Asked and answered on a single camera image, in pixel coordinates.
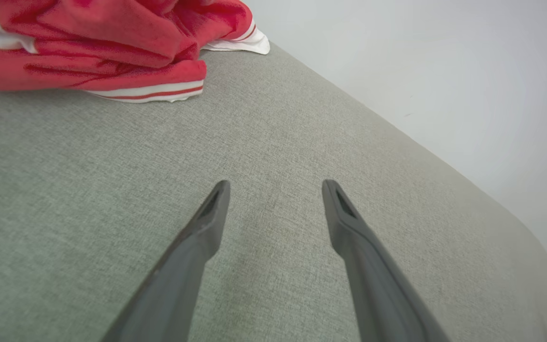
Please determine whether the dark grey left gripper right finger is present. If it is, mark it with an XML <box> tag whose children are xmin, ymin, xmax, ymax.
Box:
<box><xmin>322</xmin><ymin>179</ymin><xmax>450</xmax><ymax>342</ymax></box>

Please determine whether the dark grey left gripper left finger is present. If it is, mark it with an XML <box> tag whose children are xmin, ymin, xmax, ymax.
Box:
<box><xmin>100</xmin><ymin>180</ymin><xmax>231</xmax><ymax>342</ymax></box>

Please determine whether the red white basketball jersey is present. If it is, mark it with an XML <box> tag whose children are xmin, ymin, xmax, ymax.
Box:
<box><xmin>0</xmin><ymin>0</ymin><xmax>271</xmax><ymax>104</ymax></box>

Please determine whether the grey fabric sofa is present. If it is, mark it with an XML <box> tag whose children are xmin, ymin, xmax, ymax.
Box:
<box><xmin>0</xmin><ymin>42</ymin><xmax>547</xmax><ymax>342</ymax></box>

